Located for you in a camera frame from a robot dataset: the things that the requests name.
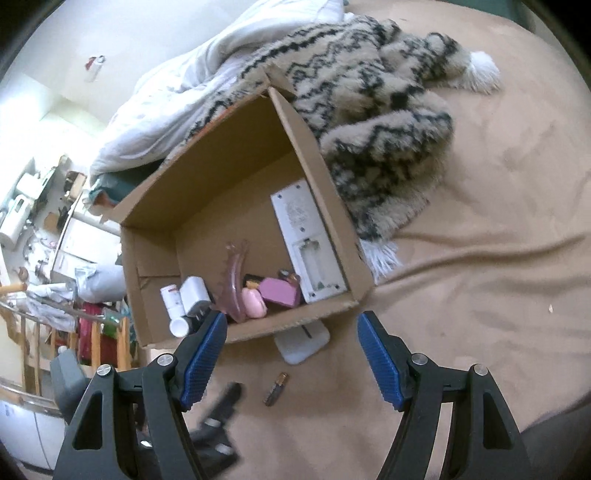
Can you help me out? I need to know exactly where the wooden chair frame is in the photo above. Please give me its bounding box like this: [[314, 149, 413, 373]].
[[16, 304, 135, 396]]

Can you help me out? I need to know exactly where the pink plastic toy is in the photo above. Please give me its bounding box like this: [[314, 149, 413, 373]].
[[242, 287, 267, 319]]

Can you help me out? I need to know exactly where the black lighter with print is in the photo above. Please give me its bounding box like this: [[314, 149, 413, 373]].
[[242, 274, 264, 290]]

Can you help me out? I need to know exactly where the brown cardboard box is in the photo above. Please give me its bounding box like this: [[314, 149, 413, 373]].
[[110, 66, 374, 348]]

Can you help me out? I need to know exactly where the patterned fleece blanket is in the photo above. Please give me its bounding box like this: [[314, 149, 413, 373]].
[[190, 16, 501, 280]]

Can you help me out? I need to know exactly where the white earbuds case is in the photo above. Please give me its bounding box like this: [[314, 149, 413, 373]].
[[273, 320, 331, 365]]

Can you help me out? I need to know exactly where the white plastic bag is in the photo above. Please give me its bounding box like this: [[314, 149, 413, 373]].
[[75, 264, 126, 304]]

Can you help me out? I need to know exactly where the AA battery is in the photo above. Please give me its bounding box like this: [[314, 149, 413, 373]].
[[263, 372, 290, 407]]

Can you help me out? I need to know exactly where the pink eraser block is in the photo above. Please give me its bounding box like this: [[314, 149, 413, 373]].
[[257, 277, 301, 308]]

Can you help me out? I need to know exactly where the pink translucent hair claw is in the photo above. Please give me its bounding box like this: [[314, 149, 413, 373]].
[[215, 240, 249, 323]]

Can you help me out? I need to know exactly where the white pill bottle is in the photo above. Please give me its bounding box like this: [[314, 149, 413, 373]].
[[169, 316, 191, 338]]

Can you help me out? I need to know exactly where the white bottle red label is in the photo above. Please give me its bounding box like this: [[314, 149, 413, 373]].
[[160, 284, 185, 320]]

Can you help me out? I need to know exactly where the beige bed sheet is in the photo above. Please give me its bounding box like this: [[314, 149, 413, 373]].
[[208, 1, 590, 479]]

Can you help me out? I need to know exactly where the white duvet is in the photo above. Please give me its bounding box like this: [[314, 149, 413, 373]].
[[90, 1, 348, 177]]

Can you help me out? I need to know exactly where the white remote control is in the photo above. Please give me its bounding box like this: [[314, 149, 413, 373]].
[[270, 179, 348, 303]]

